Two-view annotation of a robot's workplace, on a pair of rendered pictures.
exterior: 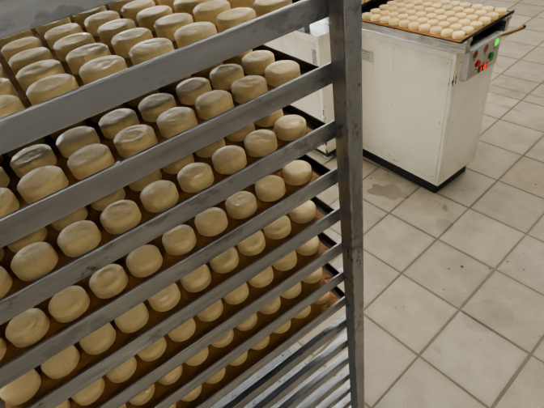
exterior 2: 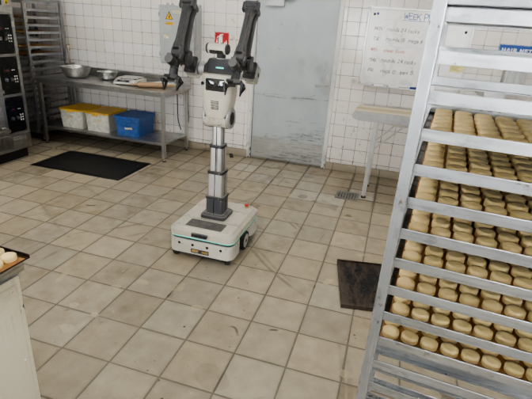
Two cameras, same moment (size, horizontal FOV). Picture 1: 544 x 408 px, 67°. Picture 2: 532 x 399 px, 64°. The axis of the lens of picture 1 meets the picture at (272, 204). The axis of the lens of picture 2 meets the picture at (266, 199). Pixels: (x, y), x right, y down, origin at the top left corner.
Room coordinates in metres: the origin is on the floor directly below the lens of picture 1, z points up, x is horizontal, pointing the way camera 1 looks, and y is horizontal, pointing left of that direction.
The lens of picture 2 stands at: (1.86, 0.62, 1.73)
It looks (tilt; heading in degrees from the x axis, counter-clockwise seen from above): 22 degrees down; 229
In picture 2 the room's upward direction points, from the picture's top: 4 degrees clockwise
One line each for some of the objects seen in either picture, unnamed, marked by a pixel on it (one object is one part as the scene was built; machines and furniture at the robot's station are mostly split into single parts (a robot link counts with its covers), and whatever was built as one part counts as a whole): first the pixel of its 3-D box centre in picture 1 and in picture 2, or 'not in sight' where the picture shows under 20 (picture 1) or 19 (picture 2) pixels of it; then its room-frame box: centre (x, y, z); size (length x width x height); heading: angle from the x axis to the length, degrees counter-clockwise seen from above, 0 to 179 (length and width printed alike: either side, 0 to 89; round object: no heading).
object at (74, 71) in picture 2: not in sight; (76, 71); (0.02, -5.54, 0.95); 0.39 x 0.39 x 0.14
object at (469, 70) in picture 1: (481, 56); not in sight; (1.74, -1.07, 0.77); 0.24 x 0.04 x 0.14; 120
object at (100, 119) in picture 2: not in sight; (106, 119); (-0.22, -5.22, 0.36); 0.47 x 0.38 x 0.26; 34
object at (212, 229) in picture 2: not in sight; (216, 218); (0.09, -2.01, 0.24); 0.68 x 0.53 x 0.41; 34
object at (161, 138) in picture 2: not in sight; (115, 111); (-0.30, -5.10, 0.49); 1.90 x 0.72 x 0.98; 124
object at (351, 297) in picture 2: not in sight; (366, 284); (-0.47, -0.88, 0.01); 0.60 x 0.40 x 0.03; 44
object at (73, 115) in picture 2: not in sight; (81, 115); (0.00, -5.56, 0.36); 0.47 x 0.39 x 0.26; 32
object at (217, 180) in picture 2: not in sight; (217, 193); (0.09, -2.02, 0.45); 0.13 x 0.13 x 0.40; 34
